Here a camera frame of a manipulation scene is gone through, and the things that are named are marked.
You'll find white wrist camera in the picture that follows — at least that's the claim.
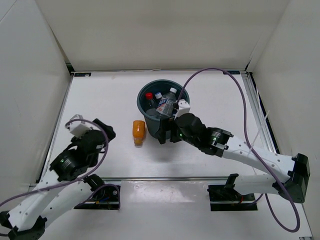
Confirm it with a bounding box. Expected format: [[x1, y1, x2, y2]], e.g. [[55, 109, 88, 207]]
[[65, 114, 91, 138], [173, 99, 191, 119]]

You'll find dark green bin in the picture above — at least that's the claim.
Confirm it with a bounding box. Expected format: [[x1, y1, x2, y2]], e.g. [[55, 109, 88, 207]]
[[136, 79, 182, 138]]

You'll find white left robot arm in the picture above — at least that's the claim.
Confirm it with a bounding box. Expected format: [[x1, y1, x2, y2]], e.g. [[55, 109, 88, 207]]
[[0, 117, 120, 240]]

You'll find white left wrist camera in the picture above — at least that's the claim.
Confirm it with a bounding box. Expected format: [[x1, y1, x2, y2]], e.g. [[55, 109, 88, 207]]
[[65, 114, 91, 138]]

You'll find clear bottle black label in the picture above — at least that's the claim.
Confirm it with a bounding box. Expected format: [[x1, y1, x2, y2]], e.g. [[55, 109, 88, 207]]
[[145, 92, 162, 119]]

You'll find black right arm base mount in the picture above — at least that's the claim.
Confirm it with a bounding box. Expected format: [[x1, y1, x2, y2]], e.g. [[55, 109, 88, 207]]
[[207, 173, 258, 212]]

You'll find clear bottle red cap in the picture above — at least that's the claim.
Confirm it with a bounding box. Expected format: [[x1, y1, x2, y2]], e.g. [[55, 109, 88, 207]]
[[145, 92, 156, 111]]

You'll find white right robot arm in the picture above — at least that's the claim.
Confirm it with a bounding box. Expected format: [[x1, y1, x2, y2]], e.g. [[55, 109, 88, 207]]
[[155, 113, 311, 204]]

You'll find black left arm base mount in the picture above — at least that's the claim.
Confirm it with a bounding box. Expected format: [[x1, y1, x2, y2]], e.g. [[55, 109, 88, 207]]
[[74, 174, 121, 211]]

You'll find clear bottle blue orange label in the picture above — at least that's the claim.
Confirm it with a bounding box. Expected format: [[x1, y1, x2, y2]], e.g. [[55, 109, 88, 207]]
[[156, 87, 177, 117]]

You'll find orange plastic bottle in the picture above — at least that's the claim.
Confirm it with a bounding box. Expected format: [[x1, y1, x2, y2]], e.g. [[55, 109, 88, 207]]
[[132, 120, 146, 146]]

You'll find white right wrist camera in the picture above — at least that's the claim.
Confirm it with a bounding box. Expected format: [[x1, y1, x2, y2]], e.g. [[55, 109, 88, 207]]
[[173, 99, 191, 119]]

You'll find aluminium table edge rail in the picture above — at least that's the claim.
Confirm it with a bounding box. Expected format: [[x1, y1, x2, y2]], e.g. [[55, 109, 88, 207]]
[[101, 176, 229, 182]]

